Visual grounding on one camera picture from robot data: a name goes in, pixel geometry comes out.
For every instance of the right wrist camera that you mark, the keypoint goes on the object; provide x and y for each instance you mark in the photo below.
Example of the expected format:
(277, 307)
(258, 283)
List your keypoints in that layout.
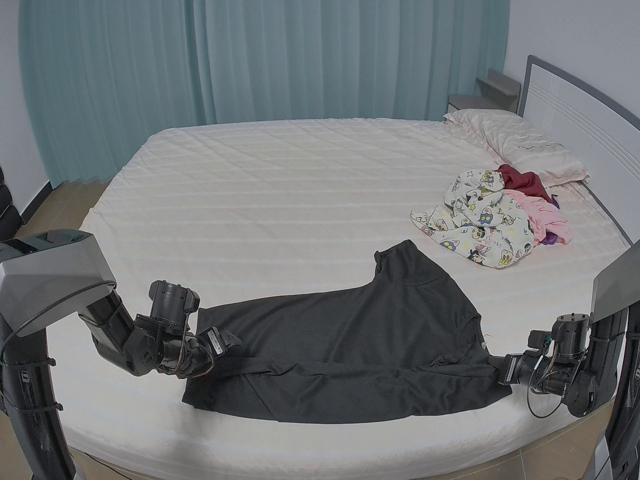
(540, 340)

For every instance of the black padded chair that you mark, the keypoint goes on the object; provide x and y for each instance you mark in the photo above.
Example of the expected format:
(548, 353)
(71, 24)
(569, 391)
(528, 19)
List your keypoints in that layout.
(7, 198)

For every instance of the dark red garment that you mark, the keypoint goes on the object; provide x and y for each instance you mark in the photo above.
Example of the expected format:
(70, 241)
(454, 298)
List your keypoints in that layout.
(522, 180)

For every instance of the pink garment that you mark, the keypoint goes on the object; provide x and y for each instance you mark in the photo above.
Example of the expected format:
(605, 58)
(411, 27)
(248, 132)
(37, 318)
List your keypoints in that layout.
(547, 218)

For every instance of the purple garment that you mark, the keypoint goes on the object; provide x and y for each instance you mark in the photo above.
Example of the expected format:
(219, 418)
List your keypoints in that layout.
(550, 239)

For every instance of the bed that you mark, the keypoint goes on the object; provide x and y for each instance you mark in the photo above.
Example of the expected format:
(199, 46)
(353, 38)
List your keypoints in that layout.
(300, 193)

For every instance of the white printed pyjama top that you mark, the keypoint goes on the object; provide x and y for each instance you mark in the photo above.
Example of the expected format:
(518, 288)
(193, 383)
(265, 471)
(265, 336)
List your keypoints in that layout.
(480, 223)

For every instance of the blue-green curtain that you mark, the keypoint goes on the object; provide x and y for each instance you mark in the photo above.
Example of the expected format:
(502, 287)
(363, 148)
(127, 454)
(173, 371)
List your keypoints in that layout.
(115, 68)
(350, 43)

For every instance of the cream pillow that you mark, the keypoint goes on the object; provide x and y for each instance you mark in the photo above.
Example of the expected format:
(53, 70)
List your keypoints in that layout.
(525, 143)

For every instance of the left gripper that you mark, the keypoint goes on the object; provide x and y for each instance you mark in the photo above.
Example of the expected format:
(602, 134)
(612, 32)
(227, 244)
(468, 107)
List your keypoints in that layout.
(217, 343)

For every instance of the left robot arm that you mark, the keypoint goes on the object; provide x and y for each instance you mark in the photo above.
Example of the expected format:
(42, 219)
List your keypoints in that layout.
(50, 268)

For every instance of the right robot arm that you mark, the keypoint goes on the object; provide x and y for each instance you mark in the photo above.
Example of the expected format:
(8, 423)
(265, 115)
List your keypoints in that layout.
(615, 288)

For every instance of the grey bedside table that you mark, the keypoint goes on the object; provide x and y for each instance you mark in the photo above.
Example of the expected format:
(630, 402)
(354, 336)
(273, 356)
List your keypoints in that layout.
(492, 95)

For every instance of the black T-shirt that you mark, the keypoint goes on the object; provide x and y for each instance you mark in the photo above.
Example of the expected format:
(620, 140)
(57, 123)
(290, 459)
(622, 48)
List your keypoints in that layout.
(350, 358)

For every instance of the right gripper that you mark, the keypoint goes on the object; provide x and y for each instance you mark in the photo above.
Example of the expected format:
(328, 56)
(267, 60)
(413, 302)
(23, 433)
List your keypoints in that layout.
(512, 368)

